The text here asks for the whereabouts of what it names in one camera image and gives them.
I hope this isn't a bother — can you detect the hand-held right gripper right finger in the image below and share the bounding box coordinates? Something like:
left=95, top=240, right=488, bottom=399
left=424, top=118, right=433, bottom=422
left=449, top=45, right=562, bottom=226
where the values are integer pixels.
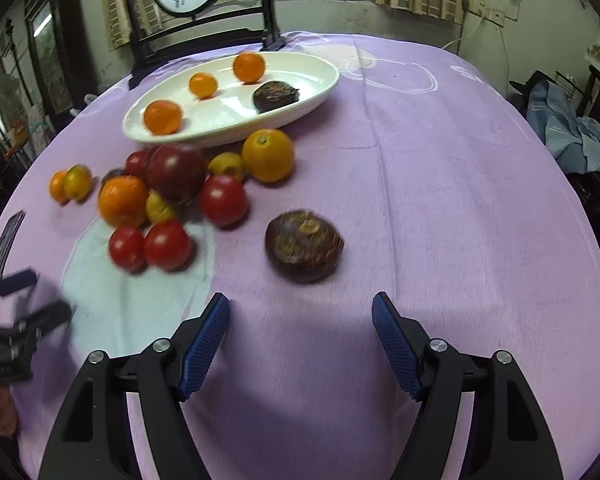
left=371, top=291, right=565, bottom=480

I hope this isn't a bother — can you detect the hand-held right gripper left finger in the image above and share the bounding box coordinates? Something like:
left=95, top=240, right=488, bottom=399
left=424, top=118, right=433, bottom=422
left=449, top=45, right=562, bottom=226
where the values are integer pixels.
left=37, top=292, right=231, bottom=480

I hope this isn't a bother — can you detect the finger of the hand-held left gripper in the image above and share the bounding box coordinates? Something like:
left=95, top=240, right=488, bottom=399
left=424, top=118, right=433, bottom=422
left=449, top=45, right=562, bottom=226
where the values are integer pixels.
left=0, top=269, right=38, bottom=306
left=14, top=301, right=76, bottom=337

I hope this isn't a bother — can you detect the red cherry tomato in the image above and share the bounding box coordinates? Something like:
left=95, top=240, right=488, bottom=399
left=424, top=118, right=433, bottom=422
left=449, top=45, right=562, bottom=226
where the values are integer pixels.
left=108, top=226, right=147, bottom=271
left=143, top=221, right=193, bottom=272

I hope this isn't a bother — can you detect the small orange kumquat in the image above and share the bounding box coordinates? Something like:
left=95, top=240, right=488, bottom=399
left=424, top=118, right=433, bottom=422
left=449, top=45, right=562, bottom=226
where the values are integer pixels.
left=49, top=171, right=70, bottom=205

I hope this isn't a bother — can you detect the yellow kumquat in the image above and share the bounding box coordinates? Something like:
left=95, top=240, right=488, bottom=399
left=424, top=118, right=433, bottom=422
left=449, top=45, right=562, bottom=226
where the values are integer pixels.
left=63, top=164, right=93, bottom=201

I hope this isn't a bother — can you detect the rough-skinned orange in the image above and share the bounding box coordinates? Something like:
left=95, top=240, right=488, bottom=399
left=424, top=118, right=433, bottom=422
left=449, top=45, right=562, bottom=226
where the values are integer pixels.
left=97, top=175, right=149, bottom=228

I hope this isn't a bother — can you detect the dark brown mangosteen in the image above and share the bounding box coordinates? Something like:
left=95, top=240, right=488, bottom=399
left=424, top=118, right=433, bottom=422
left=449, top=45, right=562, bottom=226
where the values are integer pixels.
left=253, top=81, right=301, bottom=113
left=265, top=210, right=345, bottom=283

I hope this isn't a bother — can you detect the small tan yellow fruit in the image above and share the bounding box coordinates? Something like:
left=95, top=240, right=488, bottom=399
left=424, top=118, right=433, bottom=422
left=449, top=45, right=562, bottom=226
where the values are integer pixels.
left=208, top=152, right=245, bottom=182
left=145, top=191, right=177, bottom=225

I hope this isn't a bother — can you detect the small dark red plum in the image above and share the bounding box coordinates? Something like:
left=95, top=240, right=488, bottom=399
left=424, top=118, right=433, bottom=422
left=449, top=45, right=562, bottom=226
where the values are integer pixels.
left=125, top=150, right=151, bottom=177

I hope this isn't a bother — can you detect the large dark red plum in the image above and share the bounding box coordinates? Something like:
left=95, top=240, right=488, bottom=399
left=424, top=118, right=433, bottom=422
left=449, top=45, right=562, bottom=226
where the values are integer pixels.
left=146, top=145, right=208, bottom=203

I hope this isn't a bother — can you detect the large yellow orange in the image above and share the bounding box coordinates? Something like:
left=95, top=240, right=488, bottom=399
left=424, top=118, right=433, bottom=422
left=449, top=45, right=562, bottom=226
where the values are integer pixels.
left=241, top=129, right=296, bottom=184

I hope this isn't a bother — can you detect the white oval plate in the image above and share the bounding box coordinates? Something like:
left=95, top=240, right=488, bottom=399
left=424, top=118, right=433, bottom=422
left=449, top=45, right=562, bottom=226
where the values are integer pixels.
left=122, top=51, right=341, bottom=150

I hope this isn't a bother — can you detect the person's left hand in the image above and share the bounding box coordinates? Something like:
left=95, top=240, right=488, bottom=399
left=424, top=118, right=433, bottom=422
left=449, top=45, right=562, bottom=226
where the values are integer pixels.
left=0, top=385, right=19, bottom=438

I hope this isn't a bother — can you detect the smartphone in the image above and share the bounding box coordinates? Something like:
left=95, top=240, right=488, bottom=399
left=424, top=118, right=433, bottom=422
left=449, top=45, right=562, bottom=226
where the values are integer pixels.
left=0, top=211, right=27, bottom=278

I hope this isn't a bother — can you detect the purple tablecloth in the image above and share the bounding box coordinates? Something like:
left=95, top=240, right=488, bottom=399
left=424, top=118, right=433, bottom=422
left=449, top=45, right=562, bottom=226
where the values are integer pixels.
left=0, top=30, right=600, bottom=480

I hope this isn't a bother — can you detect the dark wooden glass cabinet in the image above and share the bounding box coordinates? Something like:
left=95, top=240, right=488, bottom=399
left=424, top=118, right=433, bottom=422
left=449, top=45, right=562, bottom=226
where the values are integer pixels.
left=25, top=0, right=81, bottom=116

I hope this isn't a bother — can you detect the small tangerine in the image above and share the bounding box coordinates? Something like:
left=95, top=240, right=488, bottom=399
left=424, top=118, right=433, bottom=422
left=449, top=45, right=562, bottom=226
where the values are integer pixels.
left=188, top=72, right=219, bottom=100

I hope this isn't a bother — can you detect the blue clothes pile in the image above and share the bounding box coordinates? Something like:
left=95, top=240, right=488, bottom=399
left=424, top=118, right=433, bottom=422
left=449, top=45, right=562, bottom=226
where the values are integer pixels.
left=527, top=80, right=600, bottom=173

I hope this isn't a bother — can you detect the black chair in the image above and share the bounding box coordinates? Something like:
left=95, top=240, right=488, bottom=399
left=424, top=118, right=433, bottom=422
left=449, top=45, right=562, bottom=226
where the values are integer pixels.
left=510, top=70, right=551, bottom=106

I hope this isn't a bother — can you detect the white power cable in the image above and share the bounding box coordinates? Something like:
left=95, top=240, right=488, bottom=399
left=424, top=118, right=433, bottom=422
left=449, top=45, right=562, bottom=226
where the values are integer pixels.
left=442, top=15, right=486, bottom=51

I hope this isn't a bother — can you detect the wall socket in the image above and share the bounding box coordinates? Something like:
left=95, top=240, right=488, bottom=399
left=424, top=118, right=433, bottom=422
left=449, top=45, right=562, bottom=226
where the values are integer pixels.
left=462, top=0, right=506, bottom=23

